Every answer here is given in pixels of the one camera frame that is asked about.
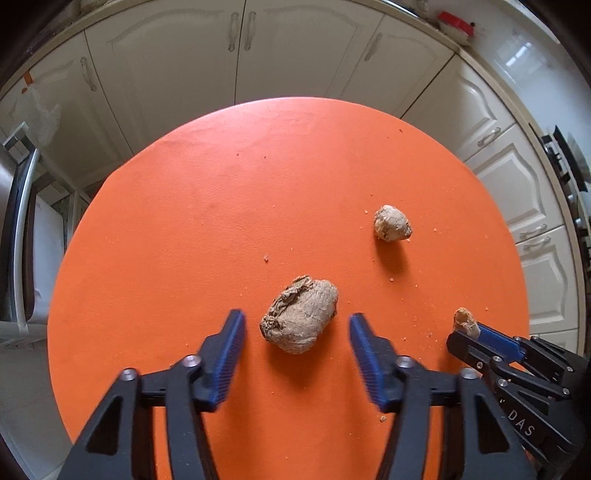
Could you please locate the small brown ginger piece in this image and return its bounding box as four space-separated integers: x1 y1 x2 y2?
452 308 481 337

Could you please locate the beige kitchen countertop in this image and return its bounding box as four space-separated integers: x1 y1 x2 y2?
0 0 591 259

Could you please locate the stainless steel oven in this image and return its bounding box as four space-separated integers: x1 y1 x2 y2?
0 134 42 333

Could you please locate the red lidded container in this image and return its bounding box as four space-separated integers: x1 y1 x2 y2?
436 10 476 44

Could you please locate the large brown ginger root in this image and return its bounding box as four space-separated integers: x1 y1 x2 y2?
259 274 339 355

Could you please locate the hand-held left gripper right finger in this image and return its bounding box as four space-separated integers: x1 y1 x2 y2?
348 313 539 480

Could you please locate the white shelf rack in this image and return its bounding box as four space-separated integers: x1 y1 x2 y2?
0 318 51 352

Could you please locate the hanging clear plastic bag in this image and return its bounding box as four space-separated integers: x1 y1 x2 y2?
9 85 63 146

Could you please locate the round orange table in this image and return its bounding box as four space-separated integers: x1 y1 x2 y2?
0 0 583 352

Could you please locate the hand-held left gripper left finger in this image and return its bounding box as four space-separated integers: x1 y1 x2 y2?
58 308 246 480

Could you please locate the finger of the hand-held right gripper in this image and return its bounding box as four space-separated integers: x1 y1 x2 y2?
446 330 572 398
477 322 591 385

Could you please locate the medium brown ginger piece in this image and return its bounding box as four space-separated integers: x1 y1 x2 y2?
373 204 413 242

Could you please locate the black gas stove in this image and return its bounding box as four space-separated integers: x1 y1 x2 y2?
540 124 591 204

